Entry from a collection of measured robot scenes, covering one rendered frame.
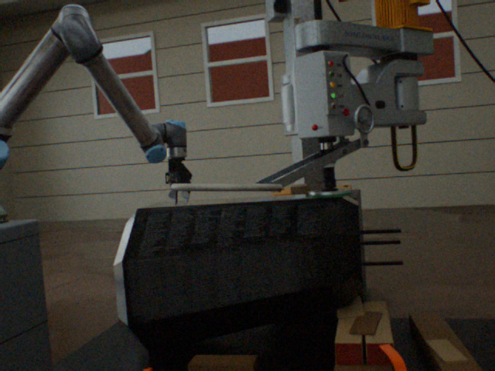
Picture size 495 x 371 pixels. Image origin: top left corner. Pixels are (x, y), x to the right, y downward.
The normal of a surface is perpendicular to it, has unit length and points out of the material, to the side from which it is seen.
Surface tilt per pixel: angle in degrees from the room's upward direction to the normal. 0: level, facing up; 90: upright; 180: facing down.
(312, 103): 90
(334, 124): 90
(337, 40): 90
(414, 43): 90
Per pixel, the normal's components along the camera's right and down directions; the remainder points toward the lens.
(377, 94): 0.62, 0.00
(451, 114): -0.29, 0.07
